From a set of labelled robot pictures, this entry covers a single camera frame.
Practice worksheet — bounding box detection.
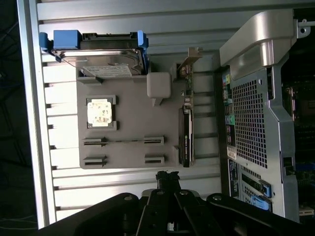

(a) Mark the grey parts rack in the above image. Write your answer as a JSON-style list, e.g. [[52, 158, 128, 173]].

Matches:
[[76, 61, 197, 170]]

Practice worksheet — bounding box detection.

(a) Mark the silver CPU chip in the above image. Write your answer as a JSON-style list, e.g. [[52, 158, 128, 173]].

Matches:
[[87, 98, 114, 126]]

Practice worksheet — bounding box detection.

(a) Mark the open black PC case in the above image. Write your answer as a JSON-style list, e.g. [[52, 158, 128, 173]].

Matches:
[[214, 8, 315, 224]]

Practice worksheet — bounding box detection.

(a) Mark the hard disk in blue carrier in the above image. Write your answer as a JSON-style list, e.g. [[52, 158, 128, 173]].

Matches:
[[38, 29, 150, 79]]

